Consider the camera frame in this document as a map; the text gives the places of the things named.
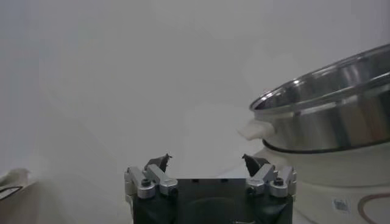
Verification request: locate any white cloth bag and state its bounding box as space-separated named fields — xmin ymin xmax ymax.
xmin=0 ymin=168 xmax=31 ymax=187

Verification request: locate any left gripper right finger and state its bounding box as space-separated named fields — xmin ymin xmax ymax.
xmin=241 ymin=153 xmax=298 ymax=198

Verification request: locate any stainless steel steamer basket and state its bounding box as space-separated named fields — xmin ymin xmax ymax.
xmin=237 ymin=43 xmax=390 ymax=154

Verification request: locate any white electric cooker base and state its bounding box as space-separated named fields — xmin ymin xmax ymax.
xmin=254 ymin=141 xmax=390 ymax=224

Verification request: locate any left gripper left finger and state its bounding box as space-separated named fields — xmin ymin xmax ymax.
xmin=124 ymin=153 xmax=179 ymax=199

